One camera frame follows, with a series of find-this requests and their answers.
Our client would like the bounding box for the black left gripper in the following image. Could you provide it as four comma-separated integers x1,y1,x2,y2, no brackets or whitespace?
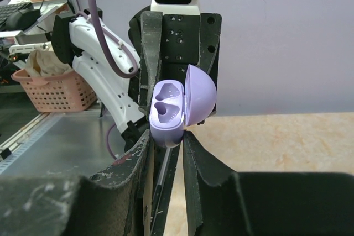
139,11,222,114

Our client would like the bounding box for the pink plastic basket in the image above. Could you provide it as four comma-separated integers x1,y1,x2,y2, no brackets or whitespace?
12,69,97,113

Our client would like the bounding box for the purple charging case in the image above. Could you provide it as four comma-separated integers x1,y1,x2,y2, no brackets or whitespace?
149,65,217,149

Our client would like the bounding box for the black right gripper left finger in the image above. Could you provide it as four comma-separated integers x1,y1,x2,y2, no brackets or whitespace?
1,130,153,235

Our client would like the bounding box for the black keyboard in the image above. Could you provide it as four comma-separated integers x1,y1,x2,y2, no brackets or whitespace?
0,2,33,27

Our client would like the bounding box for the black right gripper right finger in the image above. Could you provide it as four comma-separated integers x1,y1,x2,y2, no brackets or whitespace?
183,131,353,235

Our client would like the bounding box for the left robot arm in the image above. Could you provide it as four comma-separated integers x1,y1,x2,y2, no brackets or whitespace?
52,10,222,148

